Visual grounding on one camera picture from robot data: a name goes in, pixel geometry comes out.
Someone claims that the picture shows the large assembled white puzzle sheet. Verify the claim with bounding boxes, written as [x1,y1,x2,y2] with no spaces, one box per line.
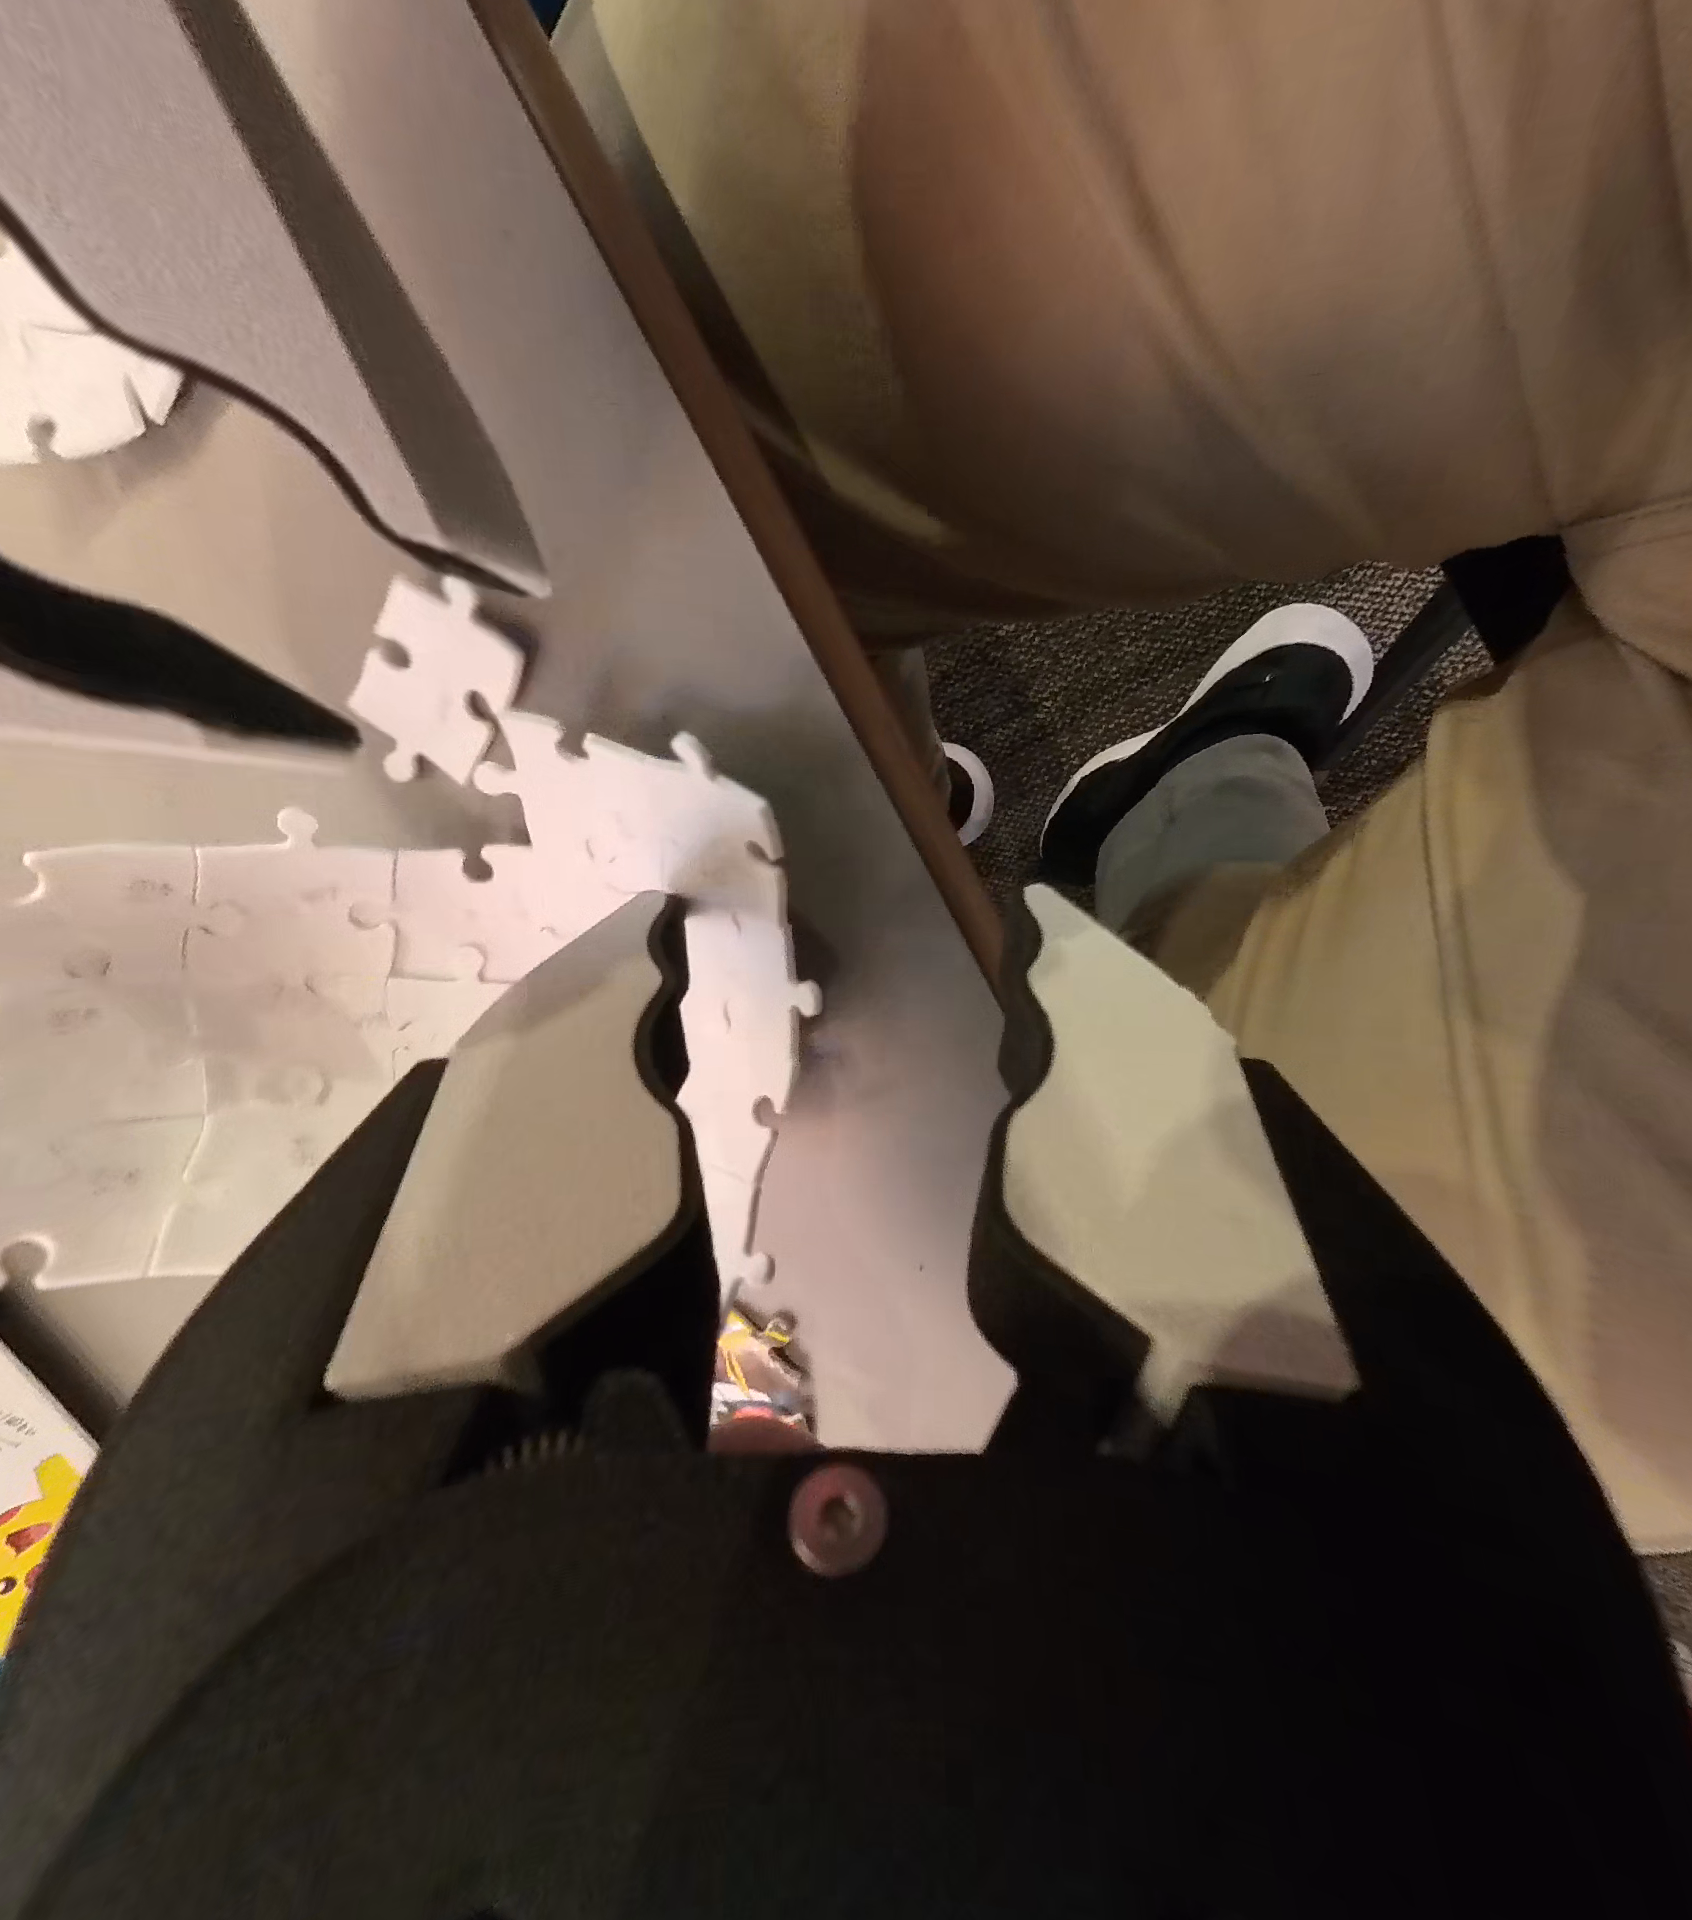
[0,718,825,1328]

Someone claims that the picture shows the colourful printed packaging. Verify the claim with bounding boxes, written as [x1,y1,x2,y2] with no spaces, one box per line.
[717,1304,818,1449]

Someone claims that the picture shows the black chair base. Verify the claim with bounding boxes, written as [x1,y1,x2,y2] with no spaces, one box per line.
[1325,533,1574,766]

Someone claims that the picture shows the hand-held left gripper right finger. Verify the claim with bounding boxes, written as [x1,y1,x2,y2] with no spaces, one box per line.
[965,882,1361,1430]

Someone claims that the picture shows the person's left leg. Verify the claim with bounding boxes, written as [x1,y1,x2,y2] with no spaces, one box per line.
[1093,488,1692,1553]

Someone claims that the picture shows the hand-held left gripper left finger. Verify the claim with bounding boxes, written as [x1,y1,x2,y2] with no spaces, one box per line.
[321,887,719,1404]

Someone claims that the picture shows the single white puzzle piece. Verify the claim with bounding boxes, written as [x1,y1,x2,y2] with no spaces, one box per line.
[347,578,543,785]

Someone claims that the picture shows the curved assembled white puzzle section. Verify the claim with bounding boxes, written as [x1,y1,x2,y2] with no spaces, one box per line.
[0,225,188,463]

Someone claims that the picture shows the person's left shoe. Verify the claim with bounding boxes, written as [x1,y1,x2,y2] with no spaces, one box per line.
[1037,600,1380,887]

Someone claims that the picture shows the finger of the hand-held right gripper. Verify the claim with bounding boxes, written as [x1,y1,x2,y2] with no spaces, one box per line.
[0,0,549,598]
[0,472,363,865]

